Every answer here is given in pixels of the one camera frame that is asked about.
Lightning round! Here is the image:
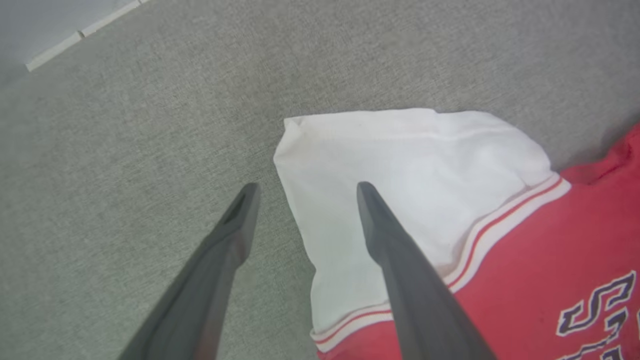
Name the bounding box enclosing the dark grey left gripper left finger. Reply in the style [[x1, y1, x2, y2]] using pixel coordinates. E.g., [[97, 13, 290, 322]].
[[117, 182, 262, 360]]

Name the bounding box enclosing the white baseboard strip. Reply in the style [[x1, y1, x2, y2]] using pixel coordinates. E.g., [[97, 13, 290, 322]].
[[25, 0, 151, 72]]

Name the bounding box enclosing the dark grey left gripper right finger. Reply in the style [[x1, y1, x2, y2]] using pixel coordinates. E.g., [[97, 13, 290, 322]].
[[356, 181, 496, 360]]

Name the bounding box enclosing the red and white Bulls jersey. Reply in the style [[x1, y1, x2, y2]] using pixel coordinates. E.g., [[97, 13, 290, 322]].
[[273, 107, 640, 360]]

